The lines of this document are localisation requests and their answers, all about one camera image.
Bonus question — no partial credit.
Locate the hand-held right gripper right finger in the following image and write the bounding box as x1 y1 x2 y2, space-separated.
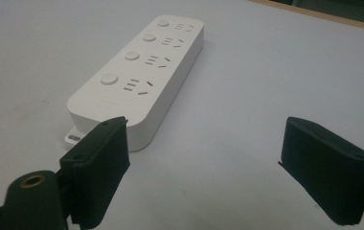
277 116 364 226

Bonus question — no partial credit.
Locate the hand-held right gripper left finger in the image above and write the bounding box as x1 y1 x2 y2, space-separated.
58 116 131 230

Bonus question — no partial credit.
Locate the white power strip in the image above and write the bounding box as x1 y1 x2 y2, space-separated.
63 14 205 153

